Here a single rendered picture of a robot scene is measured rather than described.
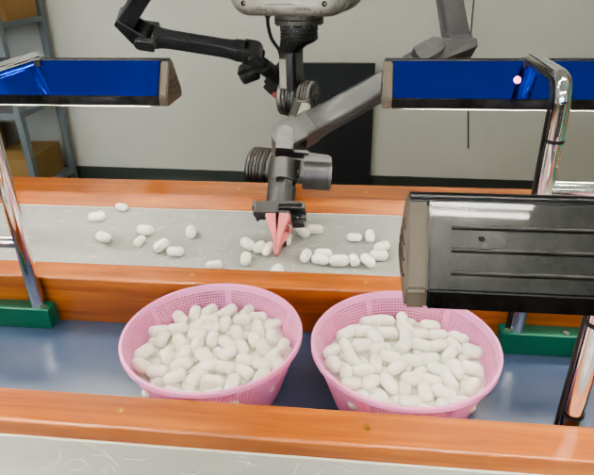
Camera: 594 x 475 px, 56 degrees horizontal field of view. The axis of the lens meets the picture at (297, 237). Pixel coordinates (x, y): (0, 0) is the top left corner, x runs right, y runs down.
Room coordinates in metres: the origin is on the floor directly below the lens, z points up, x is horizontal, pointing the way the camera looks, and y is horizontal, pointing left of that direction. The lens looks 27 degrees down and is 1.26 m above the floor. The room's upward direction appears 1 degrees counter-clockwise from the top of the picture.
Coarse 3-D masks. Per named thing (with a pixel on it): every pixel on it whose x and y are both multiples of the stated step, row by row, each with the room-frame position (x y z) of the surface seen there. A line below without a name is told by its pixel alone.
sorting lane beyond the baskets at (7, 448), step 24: (0, 456) 0.47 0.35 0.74; (24, 456) 0.47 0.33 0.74; (48, 456) 0.47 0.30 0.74; (72, 456) 0.47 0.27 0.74; (96, 456) 0.46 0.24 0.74; (120, 456) 0.46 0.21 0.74; (144, 456) 0.46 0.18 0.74; (168, 456) 0.46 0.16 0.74; (192, 456) 0.46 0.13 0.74; (216, 456) 0.46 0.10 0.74; (240, 456) 0.46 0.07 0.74; (264, 456) 0.46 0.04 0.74; (288, 456) 0.46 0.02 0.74
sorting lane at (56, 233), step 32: (0, 224) 1.11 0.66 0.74; (32, 224) 1.11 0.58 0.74; (64, 224) 1.10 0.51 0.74; (96, 224) 1.10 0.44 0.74; (128, 224) 1.10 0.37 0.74; (160, 224) 1.09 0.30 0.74; (192, 224) 1.09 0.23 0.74; (224, 224) 1.09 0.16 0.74; (256, 224) 1.09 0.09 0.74; (320, 224) 1.08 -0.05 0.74; (352, 224) 1.08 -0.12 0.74; (384, 224) 1.07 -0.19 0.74; (0, 256) 0.96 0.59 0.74; (64, 256) 0.96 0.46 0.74; (96, 256) 0.95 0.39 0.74; (128, 256) 0.95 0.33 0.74; (160, 256) 0.95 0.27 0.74; (192, 256) 0.95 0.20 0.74; (224, 256) 0.94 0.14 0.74; (256, 256) 0.94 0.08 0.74; (288, 256) 0.94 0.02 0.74
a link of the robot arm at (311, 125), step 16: (416, 48) 1.22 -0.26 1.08; (432, 48) 1.23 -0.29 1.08; (368, 80) 1.20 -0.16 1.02; (336, 96) 1.17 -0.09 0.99; (352, 96) 1.17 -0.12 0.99; (368, 96) 1.17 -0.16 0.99; (304, 112) 1.13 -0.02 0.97; (320, 112) 1.14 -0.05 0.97; (336, 112) 1.14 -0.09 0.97; (352, 112) 1.15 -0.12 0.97; (272, 128) 1.10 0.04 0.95; (304, 128) 1.10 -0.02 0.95; (320, 128) 1.11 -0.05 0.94; (336, 128) 1.16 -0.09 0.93; (272, 144) 1.10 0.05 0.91; (304, 144) 1.13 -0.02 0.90
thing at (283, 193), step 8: (272, 184) 1.02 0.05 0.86; (280, 184) 1.01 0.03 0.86; (288, 184) 1.01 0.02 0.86; (272, 192) 1.00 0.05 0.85; (280, 192) 1.00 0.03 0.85; (288, 192) 1.00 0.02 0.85; (272, 200) 0.99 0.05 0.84; (280, 200) 0.98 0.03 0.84; (288, 200) 0.99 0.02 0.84; (280, 208) 0.97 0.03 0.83; (288, 208) 0.97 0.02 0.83; (296, 208) 0.97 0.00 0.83; (304, 208) 0.97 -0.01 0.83
